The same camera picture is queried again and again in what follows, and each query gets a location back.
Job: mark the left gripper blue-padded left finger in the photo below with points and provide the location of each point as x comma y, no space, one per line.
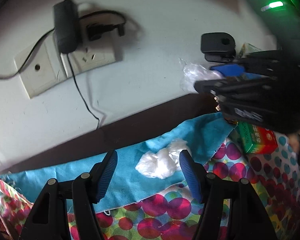
101,175

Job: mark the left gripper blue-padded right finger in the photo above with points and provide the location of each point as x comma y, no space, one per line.
195,175

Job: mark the right hand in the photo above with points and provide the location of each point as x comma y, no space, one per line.
294,141

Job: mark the white crumpled plastic bag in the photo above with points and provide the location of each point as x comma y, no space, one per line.
164,163

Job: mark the blue cloth strip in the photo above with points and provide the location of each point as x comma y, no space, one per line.
204,136

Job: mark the clear bag with blue items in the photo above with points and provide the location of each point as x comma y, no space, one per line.
246,49

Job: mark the green red medicine box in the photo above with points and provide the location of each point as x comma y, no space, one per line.
256,139

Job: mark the crumpled clear plastic wrap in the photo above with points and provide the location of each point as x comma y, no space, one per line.
193,72

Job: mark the polka dot colourful cloth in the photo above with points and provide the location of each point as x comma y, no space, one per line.
174,213

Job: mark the black power adapter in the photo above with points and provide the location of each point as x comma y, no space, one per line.
67,28

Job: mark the small black clip camera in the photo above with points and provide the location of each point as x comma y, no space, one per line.
218,47

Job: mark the beige wall socket plate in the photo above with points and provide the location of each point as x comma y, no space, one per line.
47,67

